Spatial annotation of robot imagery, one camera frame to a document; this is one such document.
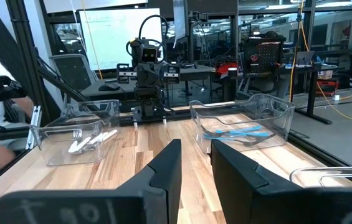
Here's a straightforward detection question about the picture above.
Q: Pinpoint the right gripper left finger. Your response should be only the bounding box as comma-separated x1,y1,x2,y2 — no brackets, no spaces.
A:
0,138,183,224

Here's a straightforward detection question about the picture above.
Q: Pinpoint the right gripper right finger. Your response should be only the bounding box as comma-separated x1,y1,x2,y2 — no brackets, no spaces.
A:
209,139,352,224

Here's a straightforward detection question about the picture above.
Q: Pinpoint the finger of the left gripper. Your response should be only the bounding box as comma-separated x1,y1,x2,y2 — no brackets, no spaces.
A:
136,63,148,88
147,63,160,88

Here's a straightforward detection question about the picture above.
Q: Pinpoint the grey desk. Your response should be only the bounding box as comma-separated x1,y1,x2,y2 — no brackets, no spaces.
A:
80,76,139,101
159,63,217,103

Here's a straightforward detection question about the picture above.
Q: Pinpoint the black computer mouse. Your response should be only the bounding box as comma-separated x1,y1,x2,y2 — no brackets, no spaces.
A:
98,82,121,92

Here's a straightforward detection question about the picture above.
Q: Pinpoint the white board screen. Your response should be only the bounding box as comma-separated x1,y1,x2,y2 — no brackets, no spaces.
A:
78,7,164,72

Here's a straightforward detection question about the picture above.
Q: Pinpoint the red bag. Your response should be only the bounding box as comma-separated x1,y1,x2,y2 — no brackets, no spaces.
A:
214,60,239,79

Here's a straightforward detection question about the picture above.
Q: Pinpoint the clear plastic bin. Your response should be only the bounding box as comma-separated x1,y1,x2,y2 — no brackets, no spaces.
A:
189,93,296,155
289,166,352,189
29,99,121,167

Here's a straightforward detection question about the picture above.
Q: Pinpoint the grey office chair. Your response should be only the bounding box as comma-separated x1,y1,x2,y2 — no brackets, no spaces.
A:
49,53,99,91

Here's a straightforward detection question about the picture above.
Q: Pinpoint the black tool pegboard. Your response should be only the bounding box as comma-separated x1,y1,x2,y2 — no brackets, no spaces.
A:
243,35,286,76

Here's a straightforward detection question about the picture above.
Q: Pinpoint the black side desk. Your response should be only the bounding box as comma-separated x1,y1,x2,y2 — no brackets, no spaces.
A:
283,61,335,126

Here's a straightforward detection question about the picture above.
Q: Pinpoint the red plastic crate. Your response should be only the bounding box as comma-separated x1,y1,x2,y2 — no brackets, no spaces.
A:
316,79,341,98

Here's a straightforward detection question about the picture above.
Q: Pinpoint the grey laptop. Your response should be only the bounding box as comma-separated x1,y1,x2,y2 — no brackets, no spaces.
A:
295,50,316,67

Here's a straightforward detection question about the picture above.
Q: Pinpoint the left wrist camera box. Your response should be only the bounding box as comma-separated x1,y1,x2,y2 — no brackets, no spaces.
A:
140,46,159,63

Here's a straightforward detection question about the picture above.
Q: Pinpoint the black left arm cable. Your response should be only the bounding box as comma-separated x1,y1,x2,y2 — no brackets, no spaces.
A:
125,14,169,65

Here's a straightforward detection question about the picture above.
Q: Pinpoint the silver metal bracket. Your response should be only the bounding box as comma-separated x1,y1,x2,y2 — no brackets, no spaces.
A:
25,105,43,151

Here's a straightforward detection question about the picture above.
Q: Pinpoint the yellow cable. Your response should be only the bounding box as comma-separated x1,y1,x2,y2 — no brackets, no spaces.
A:
288,0,352,126

